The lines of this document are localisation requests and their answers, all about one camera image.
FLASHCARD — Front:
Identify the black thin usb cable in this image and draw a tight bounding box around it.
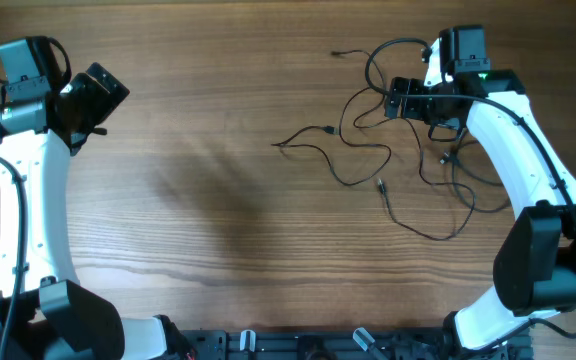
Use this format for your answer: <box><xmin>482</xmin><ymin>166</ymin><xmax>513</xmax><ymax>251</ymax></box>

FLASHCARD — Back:
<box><xmin>375</xmin><ymin>119</ymin><xmax>514</xmax><ymax>242</ymax></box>

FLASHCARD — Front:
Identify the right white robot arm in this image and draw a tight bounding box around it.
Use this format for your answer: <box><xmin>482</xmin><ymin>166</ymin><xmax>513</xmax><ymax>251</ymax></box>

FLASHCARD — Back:
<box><xmin>385</xmin><ymin>25</ymin><xmax>576</xmax><ymax>358</ymax></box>

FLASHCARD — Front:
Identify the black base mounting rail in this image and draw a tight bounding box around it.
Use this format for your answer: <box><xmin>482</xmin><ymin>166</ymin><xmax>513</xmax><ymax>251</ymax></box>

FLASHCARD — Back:
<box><xmin>183</xmin><ymin>328</ymin><xmax>534</xmax><ymax>360</ymax></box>

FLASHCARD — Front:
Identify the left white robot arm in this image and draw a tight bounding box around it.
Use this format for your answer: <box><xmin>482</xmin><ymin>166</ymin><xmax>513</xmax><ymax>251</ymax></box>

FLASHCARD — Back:
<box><xmin>0</xmin><ymin>36</ymin><xmax>196</xmax><ymax>359</ymax></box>

